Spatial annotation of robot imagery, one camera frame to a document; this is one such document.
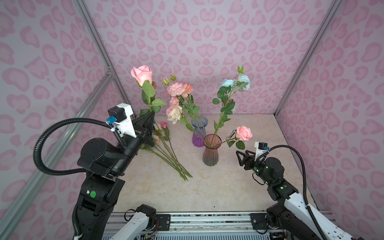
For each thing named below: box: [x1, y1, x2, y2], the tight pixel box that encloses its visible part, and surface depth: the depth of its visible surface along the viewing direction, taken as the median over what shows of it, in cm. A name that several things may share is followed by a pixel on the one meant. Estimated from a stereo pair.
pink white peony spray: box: [162, 74, 211, 148], surface depth 66 cm
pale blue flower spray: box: [210, 64, 251, 147], surface depth 71 cm
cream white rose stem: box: [154, 123, 188, 181], surface depth 100 cm
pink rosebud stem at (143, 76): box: [130, 65, 167, 115], surface depth 40 cm
